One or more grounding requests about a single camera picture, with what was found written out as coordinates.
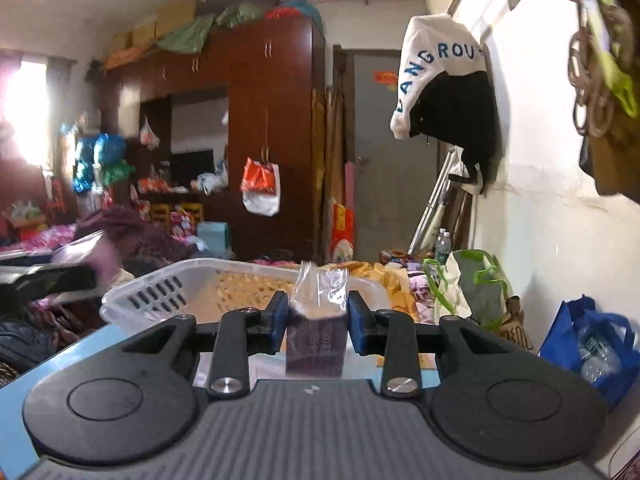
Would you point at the dark clothes pile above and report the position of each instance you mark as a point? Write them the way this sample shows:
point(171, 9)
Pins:
point(25, 340)

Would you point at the bright window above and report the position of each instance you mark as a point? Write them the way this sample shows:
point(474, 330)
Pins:
point(27, 110)

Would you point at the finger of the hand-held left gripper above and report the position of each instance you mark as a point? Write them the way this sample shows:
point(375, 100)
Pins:
point(55, 280)

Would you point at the white and black hanging garment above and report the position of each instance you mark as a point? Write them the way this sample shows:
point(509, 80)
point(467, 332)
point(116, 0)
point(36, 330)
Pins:
point(430, 60)

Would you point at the clear water bottle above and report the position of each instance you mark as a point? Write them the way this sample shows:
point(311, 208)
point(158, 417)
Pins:
point(444, 247)

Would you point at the green cloth bundle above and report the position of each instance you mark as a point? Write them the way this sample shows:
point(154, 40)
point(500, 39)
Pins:
point(187, 35)

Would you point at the brown paper bag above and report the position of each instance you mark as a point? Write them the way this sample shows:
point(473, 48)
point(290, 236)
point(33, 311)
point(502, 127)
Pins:
point(515, 325)

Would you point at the cardboard box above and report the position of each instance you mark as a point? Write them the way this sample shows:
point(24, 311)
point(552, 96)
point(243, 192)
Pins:
point(177, 15)

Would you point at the blue and green bags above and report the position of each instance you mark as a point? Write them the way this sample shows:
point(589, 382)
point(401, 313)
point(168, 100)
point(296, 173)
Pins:
point(102, 160)

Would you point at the green and white tote bag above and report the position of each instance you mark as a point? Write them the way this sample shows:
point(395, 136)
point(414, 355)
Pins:
point(475, 280)

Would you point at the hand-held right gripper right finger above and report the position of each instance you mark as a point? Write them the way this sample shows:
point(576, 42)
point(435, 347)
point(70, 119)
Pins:
point(356, 322)

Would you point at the pink plastic packet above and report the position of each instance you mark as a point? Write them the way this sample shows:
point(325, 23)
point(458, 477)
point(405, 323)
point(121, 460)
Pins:
point(95, 255)

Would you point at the grey door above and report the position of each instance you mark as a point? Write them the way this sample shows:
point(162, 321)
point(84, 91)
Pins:
point(380, 160)

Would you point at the blue tote bag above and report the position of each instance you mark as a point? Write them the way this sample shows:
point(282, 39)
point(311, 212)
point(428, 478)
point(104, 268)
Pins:
point(560, 340)

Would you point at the purple packet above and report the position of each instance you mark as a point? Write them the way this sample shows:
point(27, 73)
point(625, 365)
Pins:
point(315, 345)

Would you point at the red door sign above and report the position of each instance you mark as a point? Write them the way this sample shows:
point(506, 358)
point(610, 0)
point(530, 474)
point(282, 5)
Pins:
point(386, 81)

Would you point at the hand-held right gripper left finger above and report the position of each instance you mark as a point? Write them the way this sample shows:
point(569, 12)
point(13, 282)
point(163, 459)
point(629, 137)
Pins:
point(280, 322)

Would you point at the brown hanging bag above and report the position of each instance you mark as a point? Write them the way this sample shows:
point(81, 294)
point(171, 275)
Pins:
point(615, 170)

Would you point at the small white hanging bag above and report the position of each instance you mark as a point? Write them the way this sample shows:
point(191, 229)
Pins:
point(149, 135)

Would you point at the folded metal rack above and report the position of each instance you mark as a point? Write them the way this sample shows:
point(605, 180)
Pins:
point(432, 200)

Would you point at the black television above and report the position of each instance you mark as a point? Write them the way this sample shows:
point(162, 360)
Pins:
point(192, 167)

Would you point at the clear plastic basket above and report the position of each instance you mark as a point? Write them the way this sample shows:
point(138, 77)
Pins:
point(150, 280)

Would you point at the leaning wooden boards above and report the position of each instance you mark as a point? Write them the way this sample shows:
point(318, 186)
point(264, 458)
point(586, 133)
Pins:
point(327, 170)

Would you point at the dark wooden wardrobe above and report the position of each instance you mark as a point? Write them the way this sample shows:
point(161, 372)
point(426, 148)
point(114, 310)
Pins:
point(280, 110)

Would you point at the orange and white plastic bag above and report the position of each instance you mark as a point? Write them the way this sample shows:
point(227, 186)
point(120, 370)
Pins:
point(260, 185)

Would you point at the teal box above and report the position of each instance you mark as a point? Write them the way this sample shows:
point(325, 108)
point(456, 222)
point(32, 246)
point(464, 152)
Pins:
point(214, 237)

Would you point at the purple fuzzy blanket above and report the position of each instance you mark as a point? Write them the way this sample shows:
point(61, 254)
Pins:
point(140, 240)

